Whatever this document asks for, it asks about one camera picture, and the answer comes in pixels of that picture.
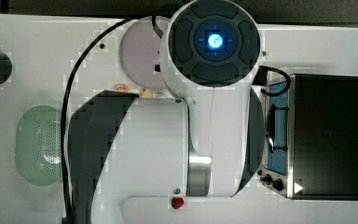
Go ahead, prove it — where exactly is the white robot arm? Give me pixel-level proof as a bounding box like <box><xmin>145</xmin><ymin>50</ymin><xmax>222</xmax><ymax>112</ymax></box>
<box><xmin>66</xmin><ymin>0</ymin><xmax>264</xmax><ymax>224</ymax></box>

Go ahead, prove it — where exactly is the green perforated strainer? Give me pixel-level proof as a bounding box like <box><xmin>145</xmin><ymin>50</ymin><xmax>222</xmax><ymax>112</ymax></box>
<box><xmin>15</xmin><ymin>105</ymin><xmax>62</xmax><ymax>187</ymax></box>

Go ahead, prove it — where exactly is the orange slice toy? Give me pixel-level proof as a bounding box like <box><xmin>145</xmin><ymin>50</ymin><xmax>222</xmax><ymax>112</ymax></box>
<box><xmin>115</xmin><ymin>84</ymin><xmax>130</xmax><ymax>92</ymax></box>

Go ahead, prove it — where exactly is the lilac round plate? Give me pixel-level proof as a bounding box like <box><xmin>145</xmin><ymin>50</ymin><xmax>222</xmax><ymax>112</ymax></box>
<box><xmin>119</xmin><ymin>16</ymin><xmax>169</xmax><ymax>91</ymax></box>

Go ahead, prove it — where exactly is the black toaster oven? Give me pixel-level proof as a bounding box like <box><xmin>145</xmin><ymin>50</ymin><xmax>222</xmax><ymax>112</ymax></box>
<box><xmin>257</xmin><ymin>74</ymin><xmax>358</xmax><ymax>201</ymax></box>

